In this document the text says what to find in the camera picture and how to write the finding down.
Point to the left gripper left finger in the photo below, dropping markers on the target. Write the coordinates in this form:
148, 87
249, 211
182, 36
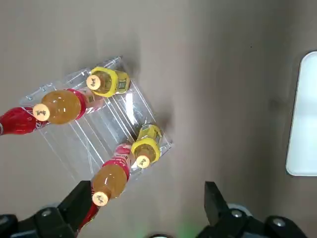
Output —
49, 220

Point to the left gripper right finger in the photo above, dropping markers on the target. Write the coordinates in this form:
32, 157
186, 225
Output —
235, 225

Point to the white rectangular tray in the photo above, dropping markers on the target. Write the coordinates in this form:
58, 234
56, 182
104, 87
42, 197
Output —
304, 111

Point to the clear acrylic shelf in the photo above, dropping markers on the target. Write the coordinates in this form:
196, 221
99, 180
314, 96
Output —
111, 119

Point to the orange tea bottle pink label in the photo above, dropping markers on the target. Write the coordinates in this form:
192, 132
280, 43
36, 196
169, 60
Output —
62, 106
111, 178

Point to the yellow label tea bottle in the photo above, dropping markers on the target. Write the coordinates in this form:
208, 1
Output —
109, 81
146, 146

